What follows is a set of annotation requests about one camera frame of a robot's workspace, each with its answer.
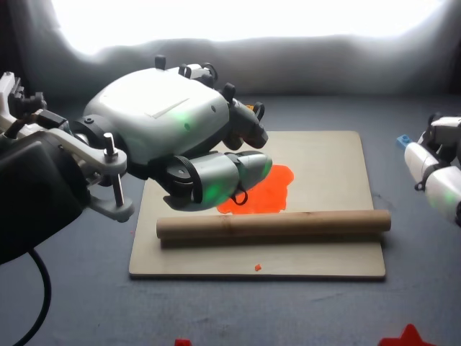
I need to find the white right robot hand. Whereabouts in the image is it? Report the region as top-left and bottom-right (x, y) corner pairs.
(403, 113), (461, 228)

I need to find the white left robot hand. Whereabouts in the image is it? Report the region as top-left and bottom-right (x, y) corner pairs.
(73, 54), (274, 213)

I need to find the wooden rolling pin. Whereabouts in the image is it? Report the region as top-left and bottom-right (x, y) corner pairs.
(156, 209), (393, 241)

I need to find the light wooden board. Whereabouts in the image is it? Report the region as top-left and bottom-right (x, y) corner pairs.
(128, 130), (386, 280)

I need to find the flattened orange clay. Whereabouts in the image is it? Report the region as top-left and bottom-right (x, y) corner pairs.
(217, 164), (295, 216)

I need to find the red star-shaped toy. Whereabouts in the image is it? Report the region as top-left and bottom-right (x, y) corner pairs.
(380, 323), (429, 346)

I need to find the white backdrop sheet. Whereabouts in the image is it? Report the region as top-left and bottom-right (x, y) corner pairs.
(0, 0), (461, 98)

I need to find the grey table cloth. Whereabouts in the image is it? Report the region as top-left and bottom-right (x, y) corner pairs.
(0, 94), (461, 346)

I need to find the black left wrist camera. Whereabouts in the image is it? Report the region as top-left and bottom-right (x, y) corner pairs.
(14, 86), (48, 115)

